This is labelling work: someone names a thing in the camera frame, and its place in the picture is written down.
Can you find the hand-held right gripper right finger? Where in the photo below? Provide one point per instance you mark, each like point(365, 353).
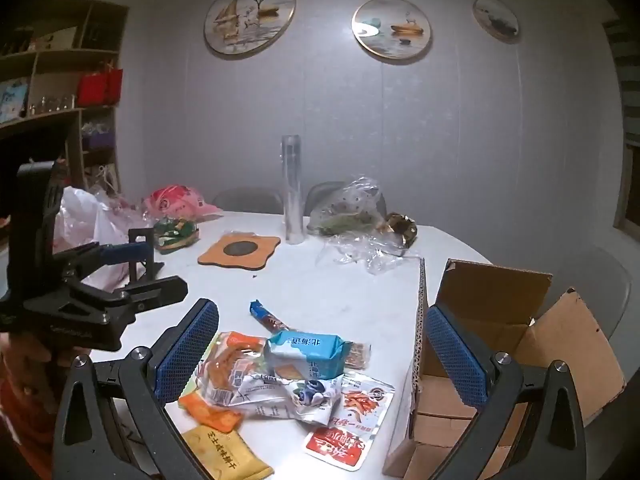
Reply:
point(455, 360)

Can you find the gold foil wrapper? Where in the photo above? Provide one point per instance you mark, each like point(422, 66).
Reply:
point(400, 227)

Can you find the clear packet of orange strips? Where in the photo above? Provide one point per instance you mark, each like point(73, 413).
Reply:
point(227, 365)

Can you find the clear plastic tube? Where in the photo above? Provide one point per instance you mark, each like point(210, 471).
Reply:
point(292, 195)

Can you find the brown cardboard box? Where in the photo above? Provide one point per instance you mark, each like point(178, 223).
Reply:
point(500, 305)

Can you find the crumpled clear plastic wrap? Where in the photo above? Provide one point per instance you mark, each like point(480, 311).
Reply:
point(370, 255)

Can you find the striped window blind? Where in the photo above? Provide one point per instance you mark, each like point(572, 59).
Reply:
point(625, 85)

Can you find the light blue snack packet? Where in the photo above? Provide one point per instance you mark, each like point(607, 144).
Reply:
point(310, 355)

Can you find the small round wall picture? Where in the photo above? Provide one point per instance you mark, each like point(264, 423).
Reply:
point(496, 19)

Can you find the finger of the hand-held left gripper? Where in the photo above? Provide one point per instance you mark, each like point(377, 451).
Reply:
point(155, 295)
point(125, 252)

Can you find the white plastic bag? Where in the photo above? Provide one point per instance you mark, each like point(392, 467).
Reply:
point(85, 225)

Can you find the clear peanut brittle pack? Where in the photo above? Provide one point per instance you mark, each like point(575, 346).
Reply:
point(359, 354)

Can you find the medium round wall picture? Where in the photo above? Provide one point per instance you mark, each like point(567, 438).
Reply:
point(392, 27)

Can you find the black phone stand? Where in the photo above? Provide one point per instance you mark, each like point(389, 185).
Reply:
point(142, 272)

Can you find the orange flower-shaped coaster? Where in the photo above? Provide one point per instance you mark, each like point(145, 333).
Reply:
point(240, 251)

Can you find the person's red garment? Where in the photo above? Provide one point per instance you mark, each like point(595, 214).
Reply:
point(25, 400)

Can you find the pink plastic bag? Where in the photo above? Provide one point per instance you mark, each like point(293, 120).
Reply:
point(175, 202)

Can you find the red gift bags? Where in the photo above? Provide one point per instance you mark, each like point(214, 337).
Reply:
point(100, 87)

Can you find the red and white snack packet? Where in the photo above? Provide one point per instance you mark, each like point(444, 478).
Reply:
point(350, 425)

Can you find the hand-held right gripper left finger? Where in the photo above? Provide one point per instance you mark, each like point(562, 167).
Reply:
point(187, 355)

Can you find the small orange snack packet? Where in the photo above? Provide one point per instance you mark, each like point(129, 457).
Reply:
point(210, 412)

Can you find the blue sausage stick packet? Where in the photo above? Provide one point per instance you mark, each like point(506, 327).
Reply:
point(265, 316)

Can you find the large round wall picture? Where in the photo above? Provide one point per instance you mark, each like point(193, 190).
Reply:
point(250, 15)

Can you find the clear bag with food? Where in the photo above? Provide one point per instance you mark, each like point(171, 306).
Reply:
point(345, 210)

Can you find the wooden shelf unit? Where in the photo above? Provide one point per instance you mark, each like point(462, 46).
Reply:
point(60, 125)

